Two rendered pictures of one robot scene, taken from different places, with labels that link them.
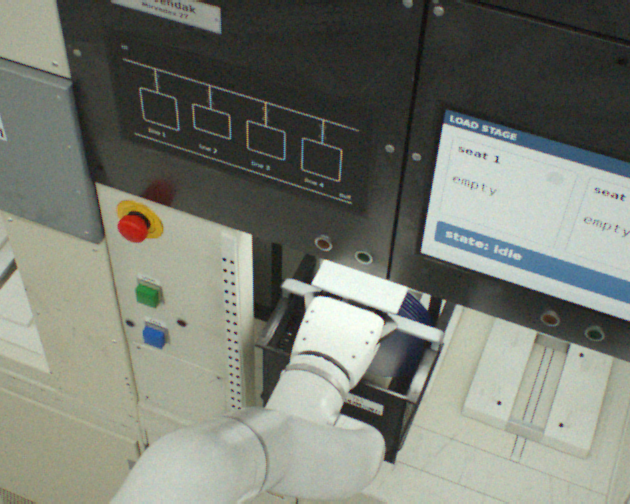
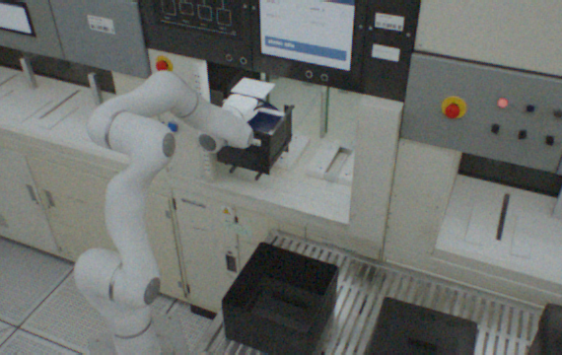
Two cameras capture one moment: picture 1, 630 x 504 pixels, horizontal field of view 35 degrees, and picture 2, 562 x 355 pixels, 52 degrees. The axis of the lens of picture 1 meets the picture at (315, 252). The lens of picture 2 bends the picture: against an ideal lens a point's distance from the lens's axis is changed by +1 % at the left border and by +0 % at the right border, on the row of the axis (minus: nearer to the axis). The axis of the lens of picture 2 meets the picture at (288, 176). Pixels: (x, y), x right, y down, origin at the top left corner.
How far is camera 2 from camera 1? 93 cm
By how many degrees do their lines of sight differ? 11
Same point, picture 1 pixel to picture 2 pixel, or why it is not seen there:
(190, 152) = (179, 25)
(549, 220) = (299, 26)
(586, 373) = not seen: hidden behind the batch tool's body
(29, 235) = (123, 83)
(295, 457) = (212, 114)
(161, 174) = (171, 37)
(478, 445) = (312, 184)
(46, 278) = not seen: hidden behind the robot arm
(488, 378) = (316, 160)
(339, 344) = (239, 106)
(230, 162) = (193, 26)
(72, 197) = (139, 56)
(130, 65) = not seen: outside the picture
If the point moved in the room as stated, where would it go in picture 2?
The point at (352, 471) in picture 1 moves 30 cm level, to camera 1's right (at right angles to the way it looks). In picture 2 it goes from (236, 127) to (337, 129)
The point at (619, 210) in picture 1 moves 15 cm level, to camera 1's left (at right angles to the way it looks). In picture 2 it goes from (318, 15) to (265, 14)
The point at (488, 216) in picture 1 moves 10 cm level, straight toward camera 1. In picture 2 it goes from (280, 29) to (269, 43)
